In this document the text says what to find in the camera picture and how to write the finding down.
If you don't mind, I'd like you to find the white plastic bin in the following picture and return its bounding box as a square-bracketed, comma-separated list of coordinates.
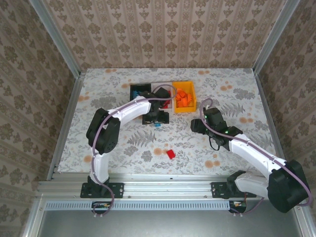
[150, 82, 173, 112]

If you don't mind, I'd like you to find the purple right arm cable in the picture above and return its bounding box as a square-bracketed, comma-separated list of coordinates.
[199, 98, 313, 216]

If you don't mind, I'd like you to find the grey metal sheet panel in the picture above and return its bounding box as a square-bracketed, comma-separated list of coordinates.
[23, 197, 316, 237]

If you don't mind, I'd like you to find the black plastic bin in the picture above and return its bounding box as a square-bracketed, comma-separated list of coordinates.
[129, 83, 152, 117]

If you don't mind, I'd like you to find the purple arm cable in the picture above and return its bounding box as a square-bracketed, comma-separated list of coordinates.
[199, 98, 313, 216]
[90, 84, 177, 220]

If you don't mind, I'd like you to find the aluminium table side rail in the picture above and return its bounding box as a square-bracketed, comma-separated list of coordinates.
[46, 70, 87, 181]
[254, 70, 287, 161]

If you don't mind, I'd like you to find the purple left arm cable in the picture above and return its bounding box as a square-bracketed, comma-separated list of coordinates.
[90, 84, 177, 220]

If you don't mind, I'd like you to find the orange plastic bin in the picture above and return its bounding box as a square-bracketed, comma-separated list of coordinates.
[171, 81, 198, 114]

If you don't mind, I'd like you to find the aluminium front rail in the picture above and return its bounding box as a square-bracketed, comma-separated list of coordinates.
[37, 172, 266, 199]

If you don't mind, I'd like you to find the slotted grey cable tray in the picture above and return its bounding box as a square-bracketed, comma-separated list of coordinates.
[45, 200, 232, 211]

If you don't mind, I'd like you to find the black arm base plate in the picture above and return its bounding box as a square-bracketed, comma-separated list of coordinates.
[211, 182, 257, 199]
[80, 182, 124, 199]

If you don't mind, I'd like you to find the floral patterned table cover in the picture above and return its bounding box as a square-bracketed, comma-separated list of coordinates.
[58, 68, 279, 176]

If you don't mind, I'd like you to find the thin black cable loop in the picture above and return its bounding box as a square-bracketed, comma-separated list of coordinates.
[208, 136, 221, 151]

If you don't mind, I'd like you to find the aluminium frame post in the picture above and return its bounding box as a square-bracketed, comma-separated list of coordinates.
[253, 0, 301, 75]
[28, 0, 82, 79]

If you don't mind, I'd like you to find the small coloured wire bundle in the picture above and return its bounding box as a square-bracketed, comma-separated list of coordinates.
[91, 201, 112, 215]
[229, 200, 247, 213]

